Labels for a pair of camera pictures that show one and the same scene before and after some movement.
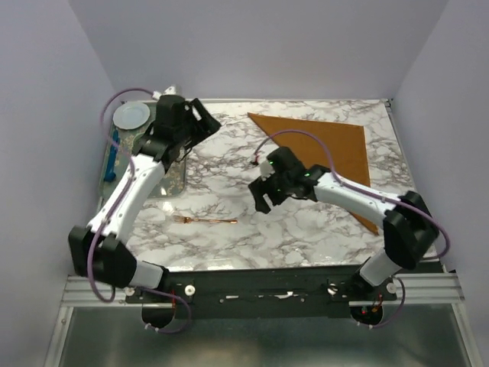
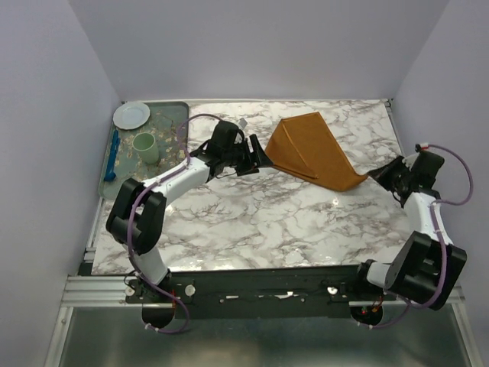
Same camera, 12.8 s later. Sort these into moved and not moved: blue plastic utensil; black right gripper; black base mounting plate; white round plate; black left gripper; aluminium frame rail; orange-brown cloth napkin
Moved: black left gripper; orange-brown cloth napkin; black right gripper
Not moved: aluminium frame rail; white round plate; blue plastic utensil; black base mounting plate
